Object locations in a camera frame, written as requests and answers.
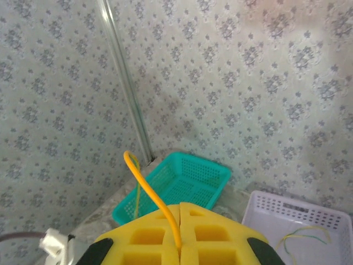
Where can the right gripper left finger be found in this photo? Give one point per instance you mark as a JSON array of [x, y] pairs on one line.
[[124, 248]]

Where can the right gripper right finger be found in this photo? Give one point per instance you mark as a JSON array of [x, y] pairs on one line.
[[220, 220]]

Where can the lilac plastic basket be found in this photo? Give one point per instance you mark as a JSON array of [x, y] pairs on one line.
[[259, 234]]

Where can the teal plastic basket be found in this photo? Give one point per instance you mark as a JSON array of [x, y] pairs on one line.
[[193, 179]]

